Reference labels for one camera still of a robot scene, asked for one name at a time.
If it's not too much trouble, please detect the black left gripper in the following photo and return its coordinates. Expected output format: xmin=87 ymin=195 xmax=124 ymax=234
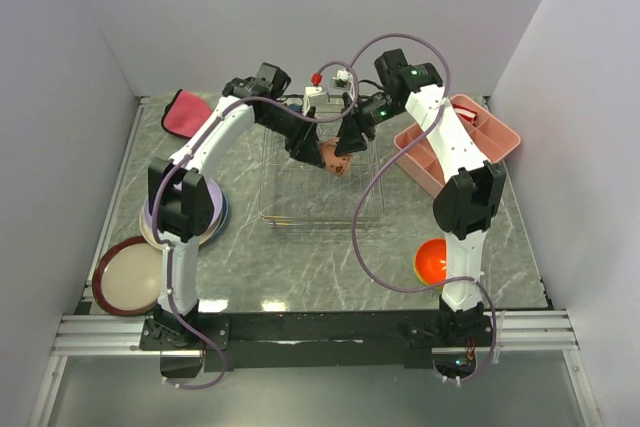
xmin=259 ymin=104 xmax=326 ymax=169

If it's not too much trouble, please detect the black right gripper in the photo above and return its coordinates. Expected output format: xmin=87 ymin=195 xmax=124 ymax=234
xmin=333 ymin=92 xmax=403 ymax=158

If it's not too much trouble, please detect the pink mug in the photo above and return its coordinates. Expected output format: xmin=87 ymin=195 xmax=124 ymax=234
xmin=319 ymin=137 xmax=353 ymax=178

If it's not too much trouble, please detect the wire dish rack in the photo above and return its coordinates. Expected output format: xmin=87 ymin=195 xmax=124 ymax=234
xmin=259 ymin=93 xmax=386 ymax=231

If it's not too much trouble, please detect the pink compartment tray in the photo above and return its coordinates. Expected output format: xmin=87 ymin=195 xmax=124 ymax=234
xmin=396 ymin=94 xmax=521 ymax=197

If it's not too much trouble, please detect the orange bowl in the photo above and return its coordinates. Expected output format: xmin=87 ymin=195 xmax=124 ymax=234
xmin=413 ymin=238 xmax=447 ymax=270

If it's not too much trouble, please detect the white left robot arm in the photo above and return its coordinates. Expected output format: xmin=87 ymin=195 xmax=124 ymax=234
xmin=147 ymin=63 xmax=325 ymax=349

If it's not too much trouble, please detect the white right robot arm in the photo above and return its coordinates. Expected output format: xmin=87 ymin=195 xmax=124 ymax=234
xmin=335 ymin=49 xmax=506 ymax=345

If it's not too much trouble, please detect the blue plate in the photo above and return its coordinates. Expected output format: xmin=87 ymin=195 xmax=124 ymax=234
xmin=217 ymin=194 xmax=230 ymax=231

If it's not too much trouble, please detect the lavender plate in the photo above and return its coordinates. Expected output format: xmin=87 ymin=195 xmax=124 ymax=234
xmin=140 ymin=179 xmax=223 ymax=226

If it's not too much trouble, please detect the red white item in tray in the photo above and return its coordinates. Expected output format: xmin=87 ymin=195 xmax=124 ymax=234
xmin=453 ymin=104 xmax=477 ymax=125

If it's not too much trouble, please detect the pink cloth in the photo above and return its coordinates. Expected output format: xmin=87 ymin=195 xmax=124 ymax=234
xmin=161 ymin=89 xmax=211 ymax=139

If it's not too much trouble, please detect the yellow-green bowl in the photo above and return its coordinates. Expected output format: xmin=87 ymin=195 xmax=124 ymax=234
xmin=414 ymin=266 xmax=446 ymax=288

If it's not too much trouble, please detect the black base beam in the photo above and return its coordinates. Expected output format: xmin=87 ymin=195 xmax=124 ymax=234
xmin=139 ymin=310 xmax=493 ymax=372

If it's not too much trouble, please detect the brown rimmed cream plate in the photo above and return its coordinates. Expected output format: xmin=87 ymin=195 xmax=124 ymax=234
xmin=91 ymin=236 xmax=162 ymax=317

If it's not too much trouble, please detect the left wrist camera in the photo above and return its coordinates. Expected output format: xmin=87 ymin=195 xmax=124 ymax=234
xmin=302 ymin=72 xmax=329 ymax=116

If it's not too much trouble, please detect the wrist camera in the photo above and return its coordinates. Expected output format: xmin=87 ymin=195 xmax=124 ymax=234
xmin=302 ymin=72 xmax=329 ymax=116
xmin=331 ymin=68 xmax=353 ymax=92

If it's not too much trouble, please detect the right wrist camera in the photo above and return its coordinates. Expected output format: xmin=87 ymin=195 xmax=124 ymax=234
xmin=331 ymin=68 xmax=353 ymax=92

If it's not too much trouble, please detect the aluminium rail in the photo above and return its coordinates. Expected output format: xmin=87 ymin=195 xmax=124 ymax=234
xmin=51 ymin=310 xmax=579 ymax=357

